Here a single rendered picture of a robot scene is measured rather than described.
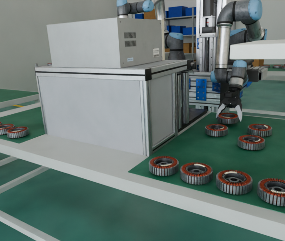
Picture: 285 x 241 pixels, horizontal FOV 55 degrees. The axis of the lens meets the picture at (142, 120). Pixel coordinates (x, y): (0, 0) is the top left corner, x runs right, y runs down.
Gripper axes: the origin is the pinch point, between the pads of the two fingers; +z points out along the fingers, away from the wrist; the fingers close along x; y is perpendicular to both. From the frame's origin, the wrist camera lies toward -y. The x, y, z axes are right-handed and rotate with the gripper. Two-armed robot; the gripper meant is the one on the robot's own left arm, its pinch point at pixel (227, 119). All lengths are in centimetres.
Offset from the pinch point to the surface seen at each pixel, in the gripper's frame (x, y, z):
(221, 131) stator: -3.5, -19.0, 10.6
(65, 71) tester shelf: 60, -66, 1
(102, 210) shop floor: 86, 23, 77
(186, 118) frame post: 18.2, -13.8, 5.1
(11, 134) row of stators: 93, -63, 36
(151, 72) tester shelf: 16, -62, -2
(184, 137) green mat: 12.0, -25.1, 17.4
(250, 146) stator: -19.7, -27.2, 16.5
